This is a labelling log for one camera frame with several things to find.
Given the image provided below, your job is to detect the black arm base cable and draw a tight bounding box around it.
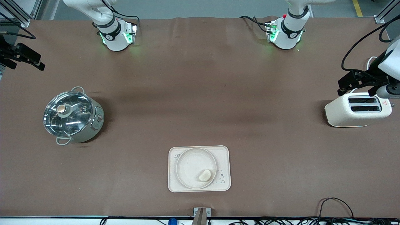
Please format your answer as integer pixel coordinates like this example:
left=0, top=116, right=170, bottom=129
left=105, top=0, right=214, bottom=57
left=240, top=15, right=270, bottom=33

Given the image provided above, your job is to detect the glass pot lid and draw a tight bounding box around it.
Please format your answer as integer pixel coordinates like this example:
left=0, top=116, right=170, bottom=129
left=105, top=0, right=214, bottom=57
left=43, top=91, right=94, bottom=137

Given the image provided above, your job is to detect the white two-slot toaster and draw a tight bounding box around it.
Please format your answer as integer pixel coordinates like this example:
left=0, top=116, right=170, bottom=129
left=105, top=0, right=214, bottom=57
left=324, top=92, right=393, bottom=128

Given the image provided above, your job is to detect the black cable tangle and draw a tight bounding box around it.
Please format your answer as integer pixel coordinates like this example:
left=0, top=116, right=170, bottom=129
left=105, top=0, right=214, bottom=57
left=228, top=216, right=400, bottom=225

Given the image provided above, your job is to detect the beige rabbit print tray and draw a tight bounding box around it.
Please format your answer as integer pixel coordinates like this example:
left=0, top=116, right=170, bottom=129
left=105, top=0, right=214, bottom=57
left=168, top=145, right=232, bottom=193

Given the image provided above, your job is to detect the black looped cable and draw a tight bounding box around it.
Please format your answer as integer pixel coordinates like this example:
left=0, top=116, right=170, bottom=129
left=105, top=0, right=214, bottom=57
left=318, top=197, right=354, bottom=219

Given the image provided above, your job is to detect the steel pot with glass lid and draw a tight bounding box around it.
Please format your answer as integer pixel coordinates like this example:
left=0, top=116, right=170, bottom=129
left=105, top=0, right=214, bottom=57
left=43, top=86, right=105, bottom=146

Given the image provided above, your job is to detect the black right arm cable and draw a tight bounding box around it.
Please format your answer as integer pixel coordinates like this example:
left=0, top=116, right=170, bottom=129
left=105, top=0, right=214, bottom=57
left=0, top=0, right=140, bottom=40

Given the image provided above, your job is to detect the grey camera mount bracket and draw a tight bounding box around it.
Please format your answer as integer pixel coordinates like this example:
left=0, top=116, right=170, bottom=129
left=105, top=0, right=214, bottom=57
left=191, top=207, right=211, bottom=225

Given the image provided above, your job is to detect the brown table mat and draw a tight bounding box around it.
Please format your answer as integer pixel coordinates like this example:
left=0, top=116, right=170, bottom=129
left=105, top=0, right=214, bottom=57
left=0, top=16, right=400, bottom=218

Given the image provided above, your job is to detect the thin white cable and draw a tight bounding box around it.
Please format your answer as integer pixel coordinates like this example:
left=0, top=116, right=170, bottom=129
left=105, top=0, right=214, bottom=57
left=366, top=56, right=379, bottom=72

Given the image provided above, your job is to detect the aluminium frame strut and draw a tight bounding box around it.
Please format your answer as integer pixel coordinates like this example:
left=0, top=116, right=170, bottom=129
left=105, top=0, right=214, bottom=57
left=374, top=0, right=400, bottom=24
left=29, top=0, right=43, bottom=20
left=0, top=0, right=31, bottom=28

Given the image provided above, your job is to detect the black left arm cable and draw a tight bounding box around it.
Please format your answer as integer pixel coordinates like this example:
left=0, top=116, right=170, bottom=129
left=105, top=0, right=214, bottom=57
left=341, top=22, right=400, bottom=74

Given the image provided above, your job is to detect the cream round plate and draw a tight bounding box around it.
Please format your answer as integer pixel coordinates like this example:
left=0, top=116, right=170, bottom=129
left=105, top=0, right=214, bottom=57
left=176, top=148, right=217, bottom=190

